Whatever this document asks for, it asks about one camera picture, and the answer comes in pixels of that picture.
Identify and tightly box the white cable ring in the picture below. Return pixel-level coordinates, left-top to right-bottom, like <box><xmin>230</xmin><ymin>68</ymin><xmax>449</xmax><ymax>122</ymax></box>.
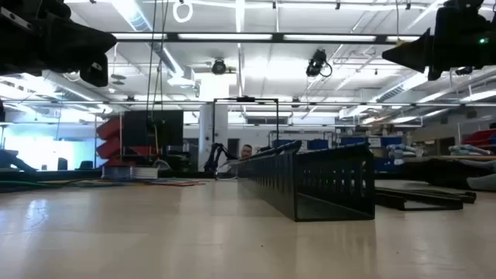
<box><xmin>172</xmin><ymin>0</ymin><xmax>194</xmax><ymax>23</ymax></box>

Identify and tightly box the bundle of coloured wires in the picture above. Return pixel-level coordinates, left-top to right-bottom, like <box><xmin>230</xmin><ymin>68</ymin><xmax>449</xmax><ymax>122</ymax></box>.
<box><xmin>36</xmin><ymin>177</ymin><xmax>105</xmax><ymax>184</ymax></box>

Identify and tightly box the rolled grey cloth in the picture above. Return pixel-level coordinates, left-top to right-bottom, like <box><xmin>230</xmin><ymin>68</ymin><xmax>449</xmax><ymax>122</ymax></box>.
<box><xmin>448</xmin><ymin>144</ymin><xmax>494</xmax><ymax>157</ymax></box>
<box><xmin>386</xmin><ymin>143</ymin><xmax>424</xmax><ymax>160</ymax></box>

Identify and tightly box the black overhead camera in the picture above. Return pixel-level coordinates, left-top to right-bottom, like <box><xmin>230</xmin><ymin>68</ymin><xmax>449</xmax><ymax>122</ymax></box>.
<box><xmin>305</xmin><ymin>48</ymin><xmax>333</xmax><ymax>78</ymax></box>

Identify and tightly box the green cable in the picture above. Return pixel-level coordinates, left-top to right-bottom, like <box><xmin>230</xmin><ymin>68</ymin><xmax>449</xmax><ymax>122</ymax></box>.
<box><xmin>0</xmin><ymin>179</ymin><xmax>65</xmax><ymax>188</ymax></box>

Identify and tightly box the red cable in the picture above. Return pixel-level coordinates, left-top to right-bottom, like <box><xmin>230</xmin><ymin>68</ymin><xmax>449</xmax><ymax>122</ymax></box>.
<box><xmin>143</xmin><ymin>179</ymin><xmax>206</xmax><ymax>188</ymax></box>

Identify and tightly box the black slotted cable duct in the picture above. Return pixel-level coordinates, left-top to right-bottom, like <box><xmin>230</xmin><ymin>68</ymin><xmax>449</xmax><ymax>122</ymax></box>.
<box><xmin>236</xmin><ymin>139</ymin><xmax>376</xmax><ymax>222</ymax></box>

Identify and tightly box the black overhead light bar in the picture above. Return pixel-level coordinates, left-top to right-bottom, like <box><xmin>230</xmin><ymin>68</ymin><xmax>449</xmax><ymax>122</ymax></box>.
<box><xmin>110</xmin><ymin>32</ymin><xmax>422</xmax><ymax>44</ymax></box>

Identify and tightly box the black monitor panel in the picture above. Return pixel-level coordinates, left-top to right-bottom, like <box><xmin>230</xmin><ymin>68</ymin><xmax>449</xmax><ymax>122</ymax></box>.
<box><xmin>122</xmin><ymin>110</ymin><xmax>184</xmax><ymax>147</ymax></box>

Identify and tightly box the black flat duct cover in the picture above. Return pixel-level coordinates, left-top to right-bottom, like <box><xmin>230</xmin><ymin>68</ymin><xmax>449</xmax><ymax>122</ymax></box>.
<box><xmin>374</xmin><ymin>187</ymin><xmax>465</xmax><ymax>212</ymax></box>

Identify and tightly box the red storage bin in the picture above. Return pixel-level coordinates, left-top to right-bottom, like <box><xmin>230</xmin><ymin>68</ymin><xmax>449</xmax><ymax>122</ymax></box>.
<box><xmin>463</xmin><ymin>129</ymin><xmax>496</xmax><ymax>146</ymax></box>

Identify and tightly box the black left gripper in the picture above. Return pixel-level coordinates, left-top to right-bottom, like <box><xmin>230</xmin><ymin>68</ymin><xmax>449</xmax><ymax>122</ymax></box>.
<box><xmin>0</xmin><ymin>6</ymin><xmax>117</xmax><ymax>88</ymax></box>

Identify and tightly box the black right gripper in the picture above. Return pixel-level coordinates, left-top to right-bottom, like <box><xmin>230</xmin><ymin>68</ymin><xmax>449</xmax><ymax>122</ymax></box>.
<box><xmin>381</xmin><ymin>0</ymin><xmax>468</xmax><ymax>81</ymax></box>

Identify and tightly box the person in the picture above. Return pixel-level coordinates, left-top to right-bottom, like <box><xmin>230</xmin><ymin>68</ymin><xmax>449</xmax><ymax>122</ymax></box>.
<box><xmin>232</xmin><ymin>143</ymin><xmax>255</xmax><ymax>171</ymax></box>

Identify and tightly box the round black ceiling fixture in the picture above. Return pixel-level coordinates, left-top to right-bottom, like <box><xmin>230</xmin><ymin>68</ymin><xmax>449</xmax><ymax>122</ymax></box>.
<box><xmin>211</xmin><ymin>57</ymin><xmax>228</xmax><ymax>76</ymax></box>

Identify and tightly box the red bin shelf rack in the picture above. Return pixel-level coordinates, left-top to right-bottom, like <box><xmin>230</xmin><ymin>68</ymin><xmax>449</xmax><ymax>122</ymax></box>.
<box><xmin>95</xmin><ymin>115</ymin><xmax>125</xmax><ymax>168</ymax></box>

